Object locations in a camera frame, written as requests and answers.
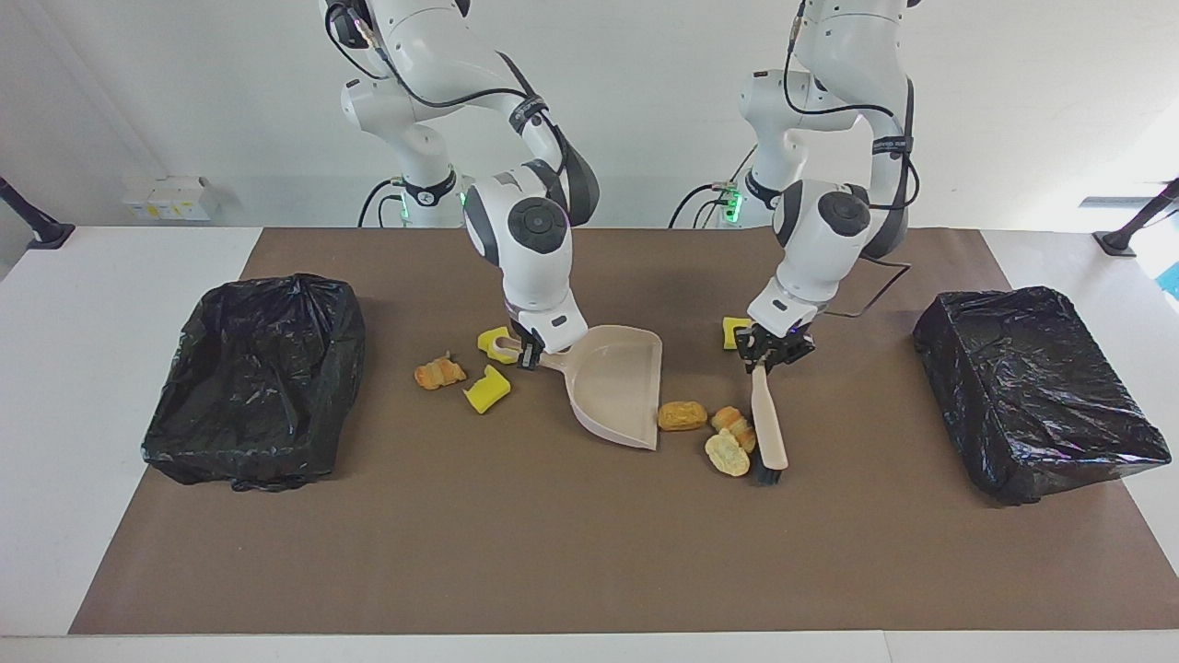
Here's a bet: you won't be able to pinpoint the orange striped bread slice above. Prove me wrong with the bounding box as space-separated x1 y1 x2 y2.
710 405 758 454

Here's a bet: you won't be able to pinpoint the beige brush with black bristles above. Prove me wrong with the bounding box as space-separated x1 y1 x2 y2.
748 361 790 487

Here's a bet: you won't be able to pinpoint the brown bread roll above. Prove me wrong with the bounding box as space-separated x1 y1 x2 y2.
657 400 709 433

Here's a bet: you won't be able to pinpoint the beige plastic dustpan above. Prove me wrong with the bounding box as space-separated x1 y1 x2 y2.
491 324 664 451

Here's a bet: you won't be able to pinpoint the orange striped croissant piece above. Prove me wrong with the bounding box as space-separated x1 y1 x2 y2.
414 351 468 391

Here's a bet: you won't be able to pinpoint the pale yellow bread piece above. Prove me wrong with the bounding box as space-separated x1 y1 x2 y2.
704 428 753 479

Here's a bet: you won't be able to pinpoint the black bag lined bin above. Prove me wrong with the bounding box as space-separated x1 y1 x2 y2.
140 273 368 493
912 285 1173 507

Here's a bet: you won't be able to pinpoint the brown table mat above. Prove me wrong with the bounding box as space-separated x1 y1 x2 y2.
69 227 1179 636

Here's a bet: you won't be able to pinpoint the white power strip boxes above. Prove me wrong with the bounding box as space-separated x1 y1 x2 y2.
122 177 222 222

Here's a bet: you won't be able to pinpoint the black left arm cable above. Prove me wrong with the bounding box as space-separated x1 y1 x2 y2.
783 0 920 320

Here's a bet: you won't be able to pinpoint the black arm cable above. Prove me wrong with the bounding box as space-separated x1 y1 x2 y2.
783 0 920 320
322 0 572 185

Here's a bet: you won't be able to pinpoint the black left base cable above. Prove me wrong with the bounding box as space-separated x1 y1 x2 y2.
668 138 758 229

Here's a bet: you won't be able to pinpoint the black base cable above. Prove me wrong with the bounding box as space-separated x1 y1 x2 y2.
357 178 408 229
668 138 758 229

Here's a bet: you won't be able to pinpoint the black right base cable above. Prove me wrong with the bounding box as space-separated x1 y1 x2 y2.
357 178 408 229

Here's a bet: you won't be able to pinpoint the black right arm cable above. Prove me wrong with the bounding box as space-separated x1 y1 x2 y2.
322 0 572 185

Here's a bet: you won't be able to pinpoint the black camera stand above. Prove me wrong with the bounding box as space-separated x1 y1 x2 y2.
0 175 76 251
1092 178 1179 258

